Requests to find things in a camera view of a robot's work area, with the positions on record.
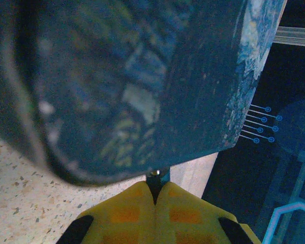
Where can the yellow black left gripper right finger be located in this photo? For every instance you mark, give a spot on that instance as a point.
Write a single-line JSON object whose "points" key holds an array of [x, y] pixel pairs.
{"points": [[193, 218]]}

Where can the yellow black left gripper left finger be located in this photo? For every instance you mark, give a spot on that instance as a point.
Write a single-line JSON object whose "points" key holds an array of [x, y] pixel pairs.
{"points": [[122, 218]]}

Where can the blue printed box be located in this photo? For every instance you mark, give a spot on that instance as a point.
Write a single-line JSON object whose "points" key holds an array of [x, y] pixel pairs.
{"points": [[142, 76]]}

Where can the aluminium frame post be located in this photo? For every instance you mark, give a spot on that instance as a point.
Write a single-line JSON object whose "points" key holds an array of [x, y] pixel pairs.
{"points": [[294, 36]]}

